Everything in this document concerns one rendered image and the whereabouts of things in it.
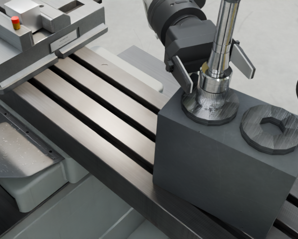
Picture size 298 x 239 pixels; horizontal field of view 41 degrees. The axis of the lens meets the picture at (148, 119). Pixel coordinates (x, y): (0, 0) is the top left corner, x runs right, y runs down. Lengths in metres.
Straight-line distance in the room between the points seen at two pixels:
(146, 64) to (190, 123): 0.74
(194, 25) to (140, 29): 2.15
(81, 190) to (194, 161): 0.48
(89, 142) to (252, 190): 0.35
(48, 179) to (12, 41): 0.32
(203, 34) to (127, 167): 0.29
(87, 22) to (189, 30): 0.45
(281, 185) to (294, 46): 2.34
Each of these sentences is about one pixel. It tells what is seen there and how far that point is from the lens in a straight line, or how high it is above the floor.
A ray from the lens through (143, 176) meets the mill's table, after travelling 0.76.
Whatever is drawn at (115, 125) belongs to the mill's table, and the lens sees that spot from 0.85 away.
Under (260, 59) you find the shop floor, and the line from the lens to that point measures 2.70.
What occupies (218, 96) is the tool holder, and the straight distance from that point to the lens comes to 0.59.
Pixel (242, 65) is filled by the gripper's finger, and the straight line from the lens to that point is 0.65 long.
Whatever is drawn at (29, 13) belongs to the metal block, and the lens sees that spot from 0.97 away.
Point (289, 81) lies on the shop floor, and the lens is 2.58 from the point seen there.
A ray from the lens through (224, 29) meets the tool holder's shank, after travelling 0.53.
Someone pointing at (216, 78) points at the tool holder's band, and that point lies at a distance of 0.57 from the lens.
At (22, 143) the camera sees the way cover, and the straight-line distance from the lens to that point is 0.93.
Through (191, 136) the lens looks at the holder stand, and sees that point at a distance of 0.61.
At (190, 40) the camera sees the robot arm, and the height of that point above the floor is 1.20.
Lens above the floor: 1.56
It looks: 46 degrees down
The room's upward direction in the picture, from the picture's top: 3 degrees clockwise
